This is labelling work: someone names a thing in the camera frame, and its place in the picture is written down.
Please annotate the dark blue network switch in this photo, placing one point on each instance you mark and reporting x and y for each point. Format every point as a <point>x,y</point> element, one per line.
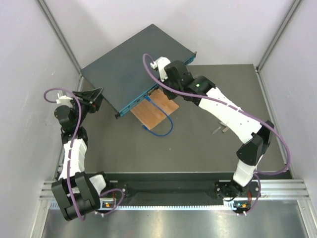
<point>121,72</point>

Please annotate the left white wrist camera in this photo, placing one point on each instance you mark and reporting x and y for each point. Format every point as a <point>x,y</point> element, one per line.
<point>63,99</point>

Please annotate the slotted cable duct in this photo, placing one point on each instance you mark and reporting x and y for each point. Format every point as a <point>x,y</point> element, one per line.
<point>224,206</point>

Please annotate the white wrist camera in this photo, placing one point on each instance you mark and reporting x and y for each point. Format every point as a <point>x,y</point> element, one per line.
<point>63,99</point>
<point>159,65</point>

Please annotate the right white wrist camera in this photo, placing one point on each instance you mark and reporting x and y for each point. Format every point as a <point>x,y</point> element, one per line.
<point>159,65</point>

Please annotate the aluminium frame post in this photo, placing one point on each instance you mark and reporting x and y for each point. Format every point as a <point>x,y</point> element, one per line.
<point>295,4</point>
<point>58,32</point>

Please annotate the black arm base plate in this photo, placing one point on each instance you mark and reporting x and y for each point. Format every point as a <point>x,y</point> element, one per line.
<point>163,189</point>

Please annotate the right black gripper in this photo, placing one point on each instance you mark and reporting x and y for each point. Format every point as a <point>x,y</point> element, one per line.
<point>171,96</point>

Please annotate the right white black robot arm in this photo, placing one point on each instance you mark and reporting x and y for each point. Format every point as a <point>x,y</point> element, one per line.
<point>203,93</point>

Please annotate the left aluminium frame post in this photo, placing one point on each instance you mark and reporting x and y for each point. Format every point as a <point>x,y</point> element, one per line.
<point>58,32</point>

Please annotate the right aluminium frame post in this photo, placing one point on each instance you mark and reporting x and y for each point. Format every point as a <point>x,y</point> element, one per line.
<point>295,4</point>

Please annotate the wooden board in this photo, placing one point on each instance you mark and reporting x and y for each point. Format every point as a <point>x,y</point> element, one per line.
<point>151,116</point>

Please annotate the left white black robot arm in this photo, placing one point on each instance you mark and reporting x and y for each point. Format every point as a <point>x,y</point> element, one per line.
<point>75,192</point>

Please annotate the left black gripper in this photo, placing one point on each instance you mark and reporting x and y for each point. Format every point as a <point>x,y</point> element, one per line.
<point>95,98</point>

